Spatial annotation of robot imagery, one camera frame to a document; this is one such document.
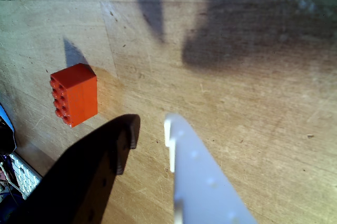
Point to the red lego block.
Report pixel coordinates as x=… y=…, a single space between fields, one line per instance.
x=79 y=95

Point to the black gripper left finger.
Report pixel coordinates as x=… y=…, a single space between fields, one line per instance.
x=79 y=176

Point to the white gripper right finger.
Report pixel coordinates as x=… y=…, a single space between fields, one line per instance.
x=200 y=182

